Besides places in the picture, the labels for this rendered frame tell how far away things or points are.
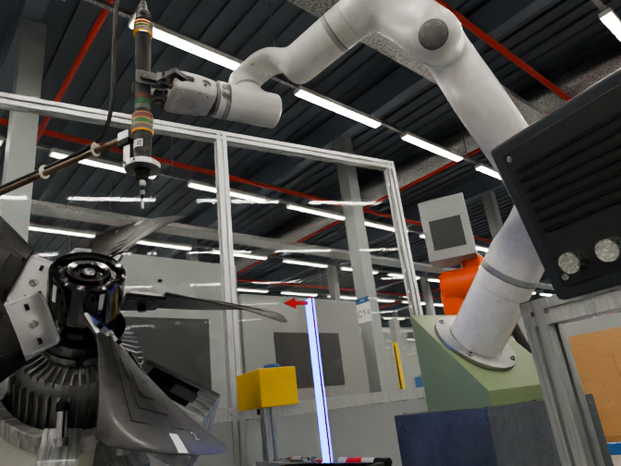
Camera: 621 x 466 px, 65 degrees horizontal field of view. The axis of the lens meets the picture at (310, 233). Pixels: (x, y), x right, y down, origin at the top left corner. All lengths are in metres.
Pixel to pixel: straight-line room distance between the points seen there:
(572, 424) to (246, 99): 0.89
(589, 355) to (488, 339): 7.63
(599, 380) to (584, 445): 8.08
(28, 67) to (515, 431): 6.04
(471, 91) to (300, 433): 1.25
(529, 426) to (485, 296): 0.26
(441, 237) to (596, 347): 4.42
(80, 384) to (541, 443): 0.83
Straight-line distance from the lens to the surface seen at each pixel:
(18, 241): 1.00
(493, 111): 1.04
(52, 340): 0.89
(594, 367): 8.71
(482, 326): 1.13
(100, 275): 0.90
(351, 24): 1.10
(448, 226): 4.85
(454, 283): 4.81
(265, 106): 1.18
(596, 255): 0.57
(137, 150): 1.04
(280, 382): 1.24
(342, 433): 1.89
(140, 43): 1.20
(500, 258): 1.09
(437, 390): 1.16
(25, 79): 6.33
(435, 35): 0.98
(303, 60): 1.12
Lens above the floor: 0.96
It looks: 20 degrees up
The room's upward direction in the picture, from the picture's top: 7 degrees counter-clockwise
